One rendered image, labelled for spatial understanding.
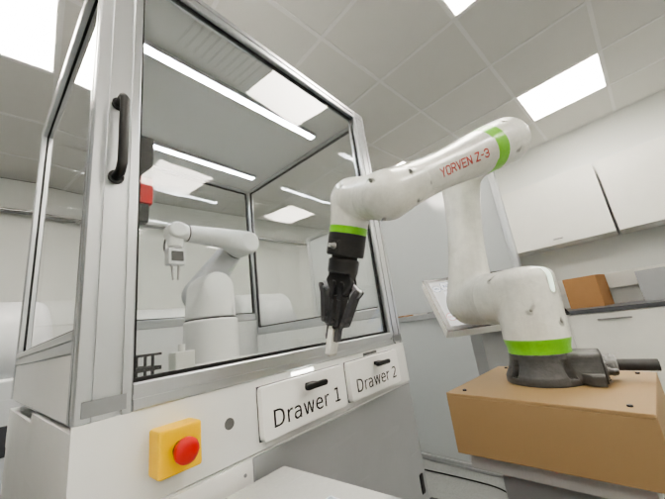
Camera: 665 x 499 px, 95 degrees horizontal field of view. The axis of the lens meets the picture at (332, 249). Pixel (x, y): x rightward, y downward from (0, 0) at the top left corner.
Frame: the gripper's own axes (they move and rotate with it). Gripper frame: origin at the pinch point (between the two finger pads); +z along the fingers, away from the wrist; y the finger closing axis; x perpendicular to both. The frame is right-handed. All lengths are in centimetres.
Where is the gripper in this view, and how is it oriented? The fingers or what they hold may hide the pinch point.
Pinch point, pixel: (332, 341)
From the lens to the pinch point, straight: 77.5
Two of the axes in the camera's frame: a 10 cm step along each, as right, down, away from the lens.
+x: 6.5, 1.1, 7.5
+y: 7.4, 1.0, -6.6
